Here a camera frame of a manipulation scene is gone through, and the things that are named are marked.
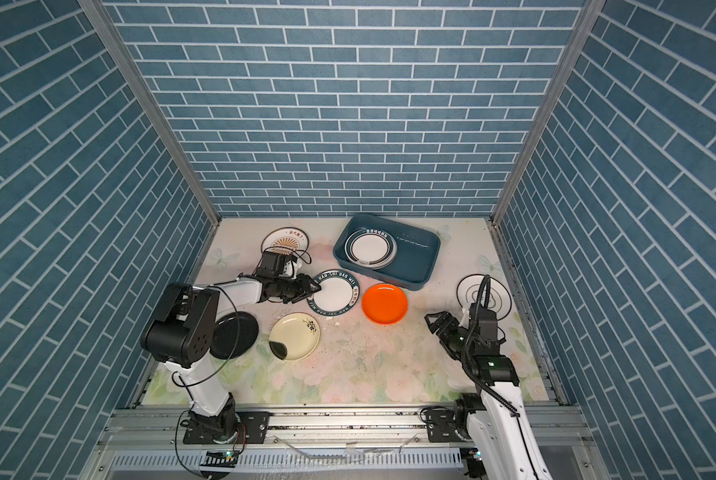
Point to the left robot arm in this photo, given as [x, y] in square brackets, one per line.
[181, 329]

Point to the white plate orange sunburst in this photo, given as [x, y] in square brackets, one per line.
[286, 240]

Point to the teal plastic bin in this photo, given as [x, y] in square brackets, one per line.
[415, 260]

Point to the cream plate black mark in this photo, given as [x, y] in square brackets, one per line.
[294, 337]

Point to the white plate black rings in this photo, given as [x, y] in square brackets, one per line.
[490, 291]

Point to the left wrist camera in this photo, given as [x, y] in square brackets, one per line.
[278, 263]

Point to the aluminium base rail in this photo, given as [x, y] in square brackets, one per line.
[328, 441]

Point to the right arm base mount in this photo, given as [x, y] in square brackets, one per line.
[441, 425]

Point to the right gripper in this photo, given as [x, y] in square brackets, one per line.
[445, 332]

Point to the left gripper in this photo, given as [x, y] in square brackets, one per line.
[303, 287]

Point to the black round plate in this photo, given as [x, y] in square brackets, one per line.
[234, 334]

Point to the green rim lettered plate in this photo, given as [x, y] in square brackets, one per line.
[339, 293]

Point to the orange plastic plate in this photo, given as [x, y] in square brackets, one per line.
[384, 304]

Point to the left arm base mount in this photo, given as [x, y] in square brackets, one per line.
[225, 429]

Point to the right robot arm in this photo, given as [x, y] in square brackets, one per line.
[494, 418]

